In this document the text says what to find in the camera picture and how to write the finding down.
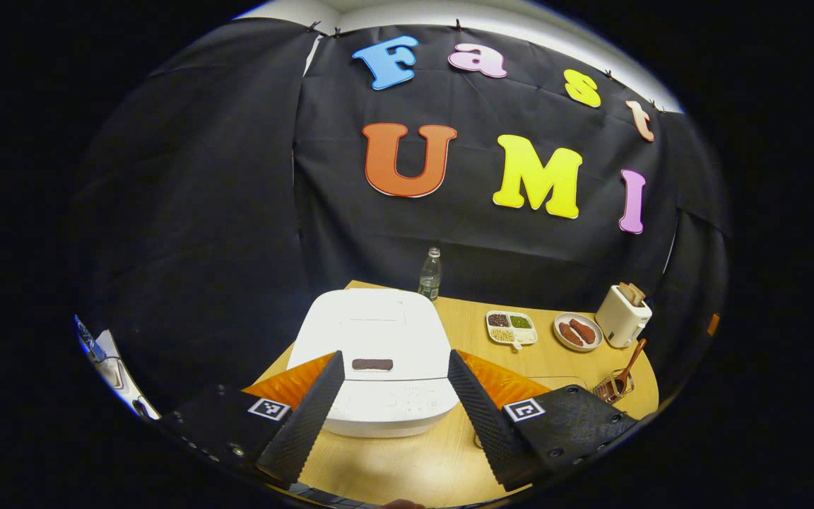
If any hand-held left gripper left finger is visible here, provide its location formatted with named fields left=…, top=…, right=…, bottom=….
left=167, top=350, right=346, bottom=488

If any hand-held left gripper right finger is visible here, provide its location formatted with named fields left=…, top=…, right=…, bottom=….
left=447, top=349, right=639, bottom=492

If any brown wooden spoon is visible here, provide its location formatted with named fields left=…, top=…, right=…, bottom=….
left=608, top=338, right=648, bottom=397

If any metal wire chopstick holder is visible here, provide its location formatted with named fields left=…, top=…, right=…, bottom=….
left=593, top=369, right=635, bottom=405

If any white rice cooker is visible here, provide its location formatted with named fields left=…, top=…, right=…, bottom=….
left=285, top=288, right=461, bottom=439

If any white toaster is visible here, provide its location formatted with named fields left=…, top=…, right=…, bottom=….
left=595, top=283, right=654, bottom=349

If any white divided grain dish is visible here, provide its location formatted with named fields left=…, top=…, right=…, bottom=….
left=485, top=310, right=539, bottom=352

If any white round plate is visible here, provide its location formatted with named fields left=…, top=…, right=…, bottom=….
left=553, top=312, right=604, bottom=353

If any clear plastic water bottle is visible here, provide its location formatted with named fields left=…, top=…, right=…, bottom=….
left=418, top=247, right=443, bottom=303

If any white box with cables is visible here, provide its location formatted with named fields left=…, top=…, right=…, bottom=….
left=73, top=315, right=162, bottom=423

